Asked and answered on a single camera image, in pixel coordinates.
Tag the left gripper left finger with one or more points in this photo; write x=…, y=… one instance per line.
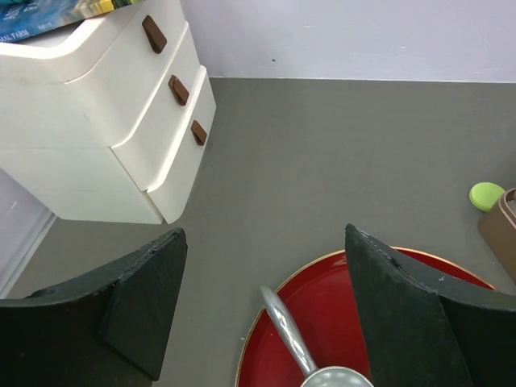
x=107, y=327

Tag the white storage drawer box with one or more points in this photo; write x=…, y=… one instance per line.
x=107, y=119

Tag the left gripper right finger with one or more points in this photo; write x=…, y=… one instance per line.
x=480, y=348

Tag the green card in box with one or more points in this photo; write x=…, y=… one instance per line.
x=122, y=3

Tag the round red lacquer tray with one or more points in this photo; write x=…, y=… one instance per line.
x=321, y=301

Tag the square gold cookie tin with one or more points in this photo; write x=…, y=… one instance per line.
x=497, y=228

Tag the green round cookie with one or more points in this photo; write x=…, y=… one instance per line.
x=484, y=195

